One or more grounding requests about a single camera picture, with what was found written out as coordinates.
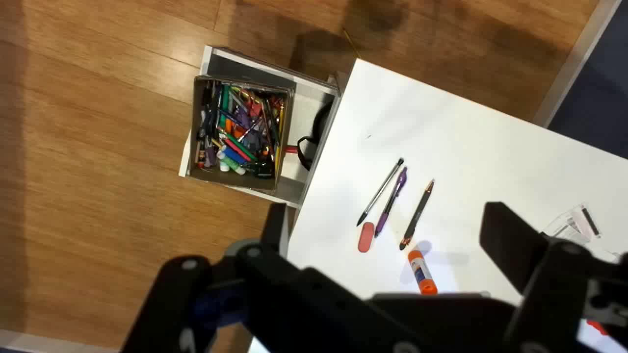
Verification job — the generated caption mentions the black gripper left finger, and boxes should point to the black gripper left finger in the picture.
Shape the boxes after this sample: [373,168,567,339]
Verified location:
[119,241,394,353]

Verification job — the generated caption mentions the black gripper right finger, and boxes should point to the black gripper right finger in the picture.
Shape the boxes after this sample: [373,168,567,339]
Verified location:
[479,199,628,353]

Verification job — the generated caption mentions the black orange pencil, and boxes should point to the black orange pencil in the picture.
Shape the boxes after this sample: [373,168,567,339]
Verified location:
[398,178,437,252]

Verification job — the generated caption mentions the small white paper slips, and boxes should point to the small white paper slips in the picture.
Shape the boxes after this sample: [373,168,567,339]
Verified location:
[541,203,602,246]

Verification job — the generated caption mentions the red eraser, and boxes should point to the red eraser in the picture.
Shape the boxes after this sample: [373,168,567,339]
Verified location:
[355,219,377,254]

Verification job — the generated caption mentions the orange white glue stick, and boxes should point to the orange white glue stick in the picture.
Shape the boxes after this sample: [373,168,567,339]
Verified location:
[406,239,439,297]

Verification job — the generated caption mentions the grey black pen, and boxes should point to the grey black pen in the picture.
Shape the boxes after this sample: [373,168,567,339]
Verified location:
[355,156,406,227]

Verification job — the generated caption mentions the purple pen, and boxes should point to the purple pen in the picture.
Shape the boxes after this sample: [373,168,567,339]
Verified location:
[373,164,410,239]

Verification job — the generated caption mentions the white desk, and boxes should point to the white desk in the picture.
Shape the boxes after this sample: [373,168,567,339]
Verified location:
[247,56,628,353]

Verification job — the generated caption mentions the black strap in drawer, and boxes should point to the black strap in drawer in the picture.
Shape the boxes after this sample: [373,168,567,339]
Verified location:
[296,95,335,170]

